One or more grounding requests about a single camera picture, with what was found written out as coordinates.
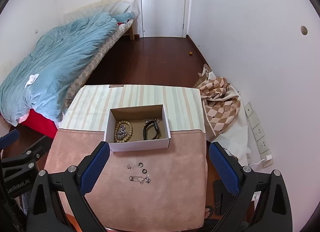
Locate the thin silver necklace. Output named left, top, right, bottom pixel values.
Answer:
left=128, top=174, right=152, bottom=185

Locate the wooden bead bracelet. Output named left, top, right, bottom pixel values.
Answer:
left=113, top=120, right=134, bottom=144

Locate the chunky silver chain bracelet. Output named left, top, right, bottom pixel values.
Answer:
left=117, top=124, right=127, bottom=140

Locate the black smart band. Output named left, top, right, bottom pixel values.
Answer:
left=143, top=119, right=160, bottom=140

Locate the black bag on floor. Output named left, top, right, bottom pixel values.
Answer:
left=213, top=180, right=235, bottom=216

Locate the bed with patterned mattress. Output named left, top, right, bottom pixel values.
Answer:
left=1, top=0, right=139, bottom=137

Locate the light blue duvet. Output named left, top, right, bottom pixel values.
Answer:
left=1, top=12, right=135, bottom=126

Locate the white paper on duvet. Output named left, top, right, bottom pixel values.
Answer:
left=24, top=74, right=39, bottom=88

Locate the pink striped table cloth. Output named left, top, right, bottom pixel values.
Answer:
left=45, top=85, right=207, bottom=231

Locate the brown checkered blanket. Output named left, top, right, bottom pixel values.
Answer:
left=194, top=64, right=241, bottom=139

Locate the white cardboard box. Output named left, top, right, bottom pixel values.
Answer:
left=104, top=105, right=171, bottom=152

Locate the white door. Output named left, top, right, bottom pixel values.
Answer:
left=139, top=0, right=190, bottom=38

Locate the white charger with cable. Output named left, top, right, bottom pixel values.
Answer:
left=249, top=154, right=272, bottom=166

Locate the wall socket strip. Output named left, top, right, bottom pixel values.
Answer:
left=245, top=102, right=273, bottom=168

